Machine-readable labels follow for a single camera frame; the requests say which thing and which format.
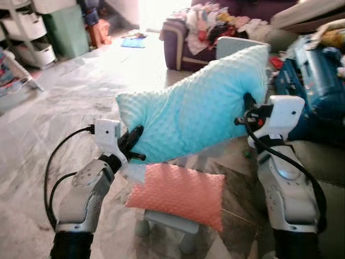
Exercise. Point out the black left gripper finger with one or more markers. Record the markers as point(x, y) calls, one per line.
point(138, 157)
point(137, 137)

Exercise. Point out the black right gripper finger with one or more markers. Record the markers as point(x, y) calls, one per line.
point(249, 102)

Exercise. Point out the teal dotted pillow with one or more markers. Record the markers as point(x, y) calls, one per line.
point(199, 108)

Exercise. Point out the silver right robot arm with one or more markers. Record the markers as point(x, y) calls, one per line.
point(288, 199)

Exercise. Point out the orange dotted pillow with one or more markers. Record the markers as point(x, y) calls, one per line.
point(178, 194)

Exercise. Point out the dark green leather sofa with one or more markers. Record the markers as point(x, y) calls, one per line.
point(331, 162)

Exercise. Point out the purple sofa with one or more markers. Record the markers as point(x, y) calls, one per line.
point(172, 48)

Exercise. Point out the small red item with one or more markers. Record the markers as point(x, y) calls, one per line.
point(276, 63)

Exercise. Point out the blue hard suitcase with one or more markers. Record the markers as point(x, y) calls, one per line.
point(318, 81)

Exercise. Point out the pile of colourful clothes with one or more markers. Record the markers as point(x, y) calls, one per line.
point(210, 24)

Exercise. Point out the blue floor mat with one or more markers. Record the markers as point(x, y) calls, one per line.
point(133, 42)

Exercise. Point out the beige mattress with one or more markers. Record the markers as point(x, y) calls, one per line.
point(307, 13)

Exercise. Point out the orange cloth on stool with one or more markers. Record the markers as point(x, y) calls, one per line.
point(99, 32)

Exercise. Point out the green laundry basket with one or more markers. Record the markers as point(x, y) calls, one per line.
point(67, 32)

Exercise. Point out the white drawer shelf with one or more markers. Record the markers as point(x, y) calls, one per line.
point(27, 29)

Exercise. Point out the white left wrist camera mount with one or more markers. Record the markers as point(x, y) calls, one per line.
point(107, 135)

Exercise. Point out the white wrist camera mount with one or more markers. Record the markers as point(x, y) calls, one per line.
point(107, 135)
point(283, 113)

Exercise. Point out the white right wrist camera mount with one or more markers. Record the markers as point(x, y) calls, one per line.
point(283, 113)

